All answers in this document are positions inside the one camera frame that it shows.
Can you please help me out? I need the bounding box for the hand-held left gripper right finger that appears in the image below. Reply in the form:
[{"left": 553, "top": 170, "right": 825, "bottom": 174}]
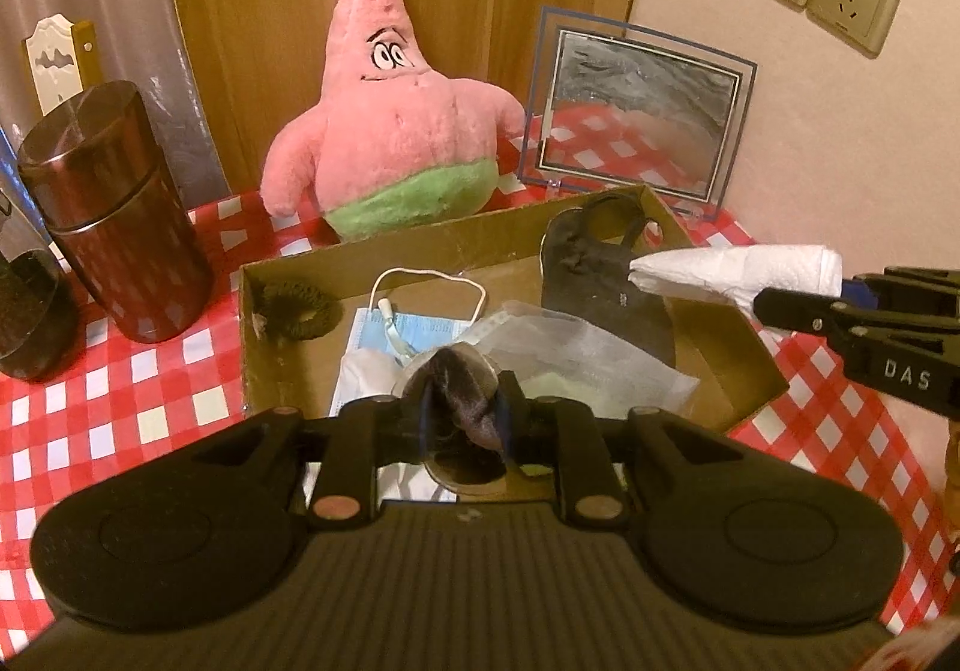
[{"left": 491, "top": 371, "right": 742, "bottom": 528}]

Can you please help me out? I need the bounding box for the light green cloth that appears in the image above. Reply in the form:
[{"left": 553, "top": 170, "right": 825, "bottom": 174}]
[{"left": 517, "top": 371, "right": 631, "bottom": 417}]

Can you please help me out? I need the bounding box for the brown cylindrical canister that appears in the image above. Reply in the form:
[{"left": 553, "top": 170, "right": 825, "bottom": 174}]
[{"left": 16, "top": 80, "right": 215, "bottom": 345}]

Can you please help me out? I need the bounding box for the glass picture frame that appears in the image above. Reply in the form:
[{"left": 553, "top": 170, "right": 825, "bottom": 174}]
[{"left": 517, "top": 5, "right": 757, "bottom": 226}]

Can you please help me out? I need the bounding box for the black hair scrunchie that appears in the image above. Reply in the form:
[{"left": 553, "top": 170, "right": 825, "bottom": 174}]
[{"left": 259, "top": 279, "right": 338, "bottom": 343}]

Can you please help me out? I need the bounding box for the pink starfish plush toy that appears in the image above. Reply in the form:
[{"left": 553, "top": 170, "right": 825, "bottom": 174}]
[{"left": 260, "top": 0, "right": 526, "bottom": 241}]

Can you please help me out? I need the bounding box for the red checkered tablecloth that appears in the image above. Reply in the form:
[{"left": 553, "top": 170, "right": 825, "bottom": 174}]
[{"left": 0, "top": 101, "right": 960, "bottom": 642}]

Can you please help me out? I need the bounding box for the light disposable face mask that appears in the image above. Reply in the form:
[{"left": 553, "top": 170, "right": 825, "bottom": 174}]
[{"left": 330, "top": 266, "right": 490, "bottom": 417}]

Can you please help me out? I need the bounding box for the white paper tissue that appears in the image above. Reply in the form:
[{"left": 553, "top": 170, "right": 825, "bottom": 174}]
[{"left": 628, "top": 243, "right": 845, "bottom": 334}]

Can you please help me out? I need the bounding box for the wooden wall panel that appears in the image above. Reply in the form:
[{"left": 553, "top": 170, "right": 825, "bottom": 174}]
[{"left": 157, "top": 0, "right": 655, "bottom": 222}]

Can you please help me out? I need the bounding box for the dark fuzzy cloth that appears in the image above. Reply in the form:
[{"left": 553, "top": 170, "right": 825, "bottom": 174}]
[{"left": 405, "top": 345, "right": 518, "bottom": 492}]

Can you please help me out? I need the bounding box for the white wooden board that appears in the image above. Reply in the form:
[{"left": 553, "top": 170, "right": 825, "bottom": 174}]
[{"left": 22, "top": 17, "right": 98, "bottom": 117}]

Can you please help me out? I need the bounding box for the dark glass jar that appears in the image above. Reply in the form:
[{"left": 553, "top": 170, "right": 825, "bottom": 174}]
[{"left": 0, "top": 191, "right": 80, "bottom": 384}]

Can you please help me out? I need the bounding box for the clear plastic bag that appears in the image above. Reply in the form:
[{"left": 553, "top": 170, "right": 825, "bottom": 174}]
[{"left": 450, "top": 299, "right": 702, "bottom": 421}]

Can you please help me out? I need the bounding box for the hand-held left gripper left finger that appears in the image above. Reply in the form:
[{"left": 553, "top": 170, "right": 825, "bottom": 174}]
[{"left": 191, "top": 371, "right": 440, "bottom": 531}]

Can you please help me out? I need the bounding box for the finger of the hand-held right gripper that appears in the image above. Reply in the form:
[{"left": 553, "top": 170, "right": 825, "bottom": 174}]
[
  {"left": 841, "top": 264, "right": 960, "bottom": 322},
  {"left": 752, "top": 287, "right": 960, "bottom": 343}
]

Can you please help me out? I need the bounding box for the black face mask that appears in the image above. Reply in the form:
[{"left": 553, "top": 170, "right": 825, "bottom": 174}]
[{"left": 540, "top": 194, "right": 680, "bottom": 369}]

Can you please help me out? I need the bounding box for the brown cardboard box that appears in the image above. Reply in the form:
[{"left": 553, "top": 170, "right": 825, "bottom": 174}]
[{"left": 238, "top": 185, "right": 790, "bottom": 438}]

